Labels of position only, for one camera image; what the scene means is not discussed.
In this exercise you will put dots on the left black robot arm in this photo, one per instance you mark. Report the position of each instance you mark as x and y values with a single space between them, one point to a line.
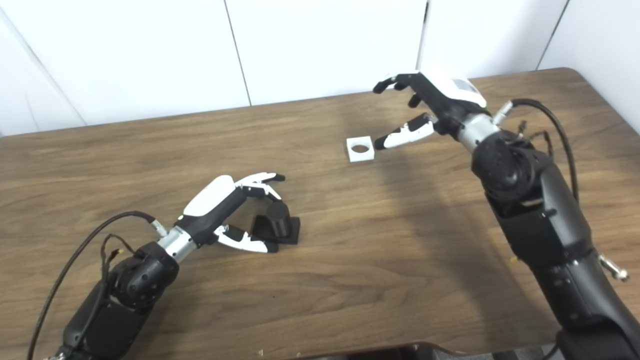
135 285

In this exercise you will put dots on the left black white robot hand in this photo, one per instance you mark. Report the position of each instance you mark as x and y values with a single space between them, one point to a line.
210 200

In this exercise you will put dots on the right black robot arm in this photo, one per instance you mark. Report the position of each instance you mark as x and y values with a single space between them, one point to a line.
545 225

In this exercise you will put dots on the white square piece with hole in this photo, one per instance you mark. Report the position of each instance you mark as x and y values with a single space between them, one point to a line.
367 155

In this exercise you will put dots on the black peg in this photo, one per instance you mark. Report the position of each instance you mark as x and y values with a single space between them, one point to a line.
280 220

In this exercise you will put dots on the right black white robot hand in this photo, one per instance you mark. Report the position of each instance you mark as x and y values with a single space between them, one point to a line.
450 97

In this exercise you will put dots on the black robot torso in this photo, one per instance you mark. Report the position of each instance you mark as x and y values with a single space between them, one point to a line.
400 352

